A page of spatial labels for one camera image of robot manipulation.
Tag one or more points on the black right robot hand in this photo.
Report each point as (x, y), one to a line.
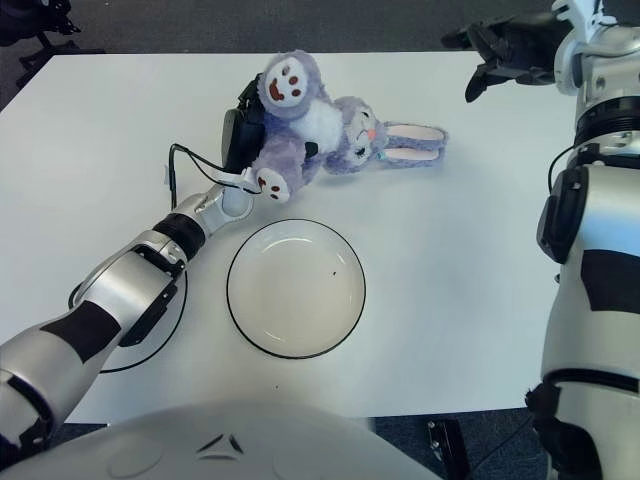
(520, 50)

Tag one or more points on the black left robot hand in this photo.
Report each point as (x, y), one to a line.
(242, 135)

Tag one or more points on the purple plush bunny doll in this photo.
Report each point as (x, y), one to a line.
(320, 120)

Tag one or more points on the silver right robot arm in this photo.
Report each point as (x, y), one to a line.
(600, 250)

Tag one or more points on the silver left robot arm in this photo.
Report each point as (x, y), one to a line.
(125, 280)

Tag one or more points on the white plate with black rim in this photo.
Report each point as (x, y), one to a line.
(295, 295)

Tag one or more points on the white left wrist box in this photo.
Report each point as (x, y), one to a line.
(235, 180)

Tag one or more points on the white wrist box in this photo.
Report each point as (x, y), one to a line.
(582, 12)
(235, 180)

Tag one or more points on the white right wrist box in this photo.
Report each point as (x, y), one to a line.
(582, 12)

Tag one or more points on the black office chair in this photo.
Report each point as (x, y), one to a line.
(20, 25)

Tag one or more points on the grey robot torso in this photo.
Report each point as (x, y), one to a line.
(300, 450)

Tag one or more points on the black bracket under table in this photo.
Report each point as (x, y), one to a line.
(447, 450)

